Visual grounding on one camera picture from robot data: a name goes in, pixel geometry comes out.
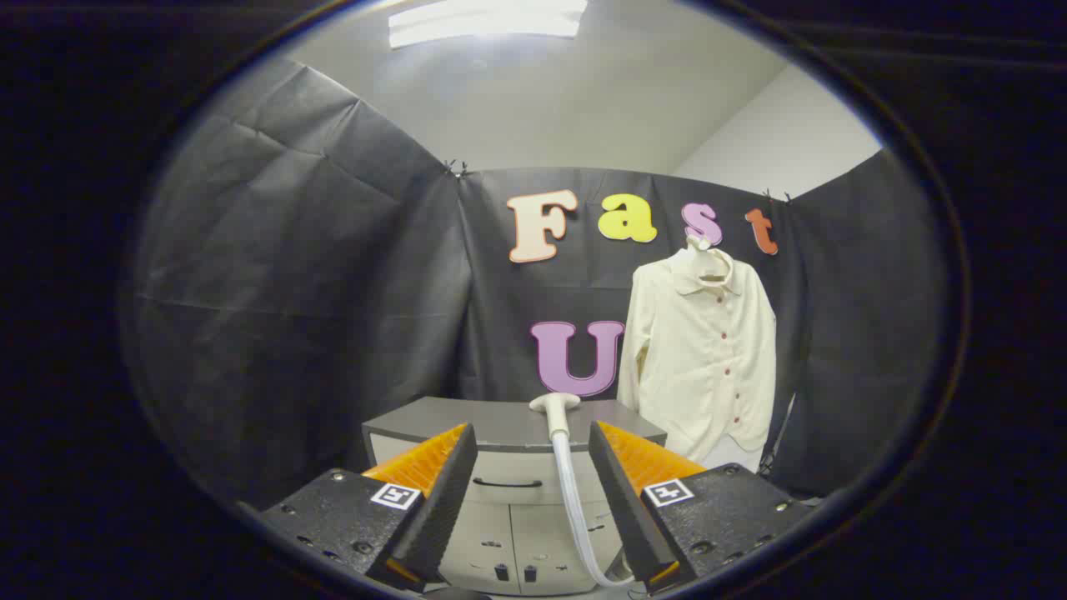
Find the small black clip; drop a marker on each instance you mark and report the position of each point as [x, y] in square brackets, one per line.
[775, 197]
[455, 168]

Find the white board behind shirt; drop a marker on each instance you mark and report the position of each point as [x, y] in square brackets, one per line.
[729, 457]

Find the grey cabinet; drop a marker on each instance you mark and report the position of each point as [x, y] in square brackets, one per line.
[492, 421]

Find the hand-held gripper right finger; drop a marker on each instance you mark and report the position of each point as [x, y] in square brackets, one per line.
[625, 508]

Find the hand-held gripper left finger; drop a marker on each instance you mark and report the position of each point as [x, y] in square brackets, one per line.
[442, 508]

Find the black backdrop cloth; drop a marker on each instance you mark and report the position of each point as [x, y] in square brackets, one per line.
[292, 292]

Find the white clothes hanger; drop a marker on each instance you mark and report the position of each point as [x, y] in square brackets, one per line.
[698, 243]

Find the ceiling light panel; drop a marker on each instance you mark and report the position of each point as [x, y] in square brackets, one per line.
[483, 21]

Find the cream button shirt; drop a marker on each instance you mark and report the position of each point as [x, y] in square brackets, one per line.
[700, 358]

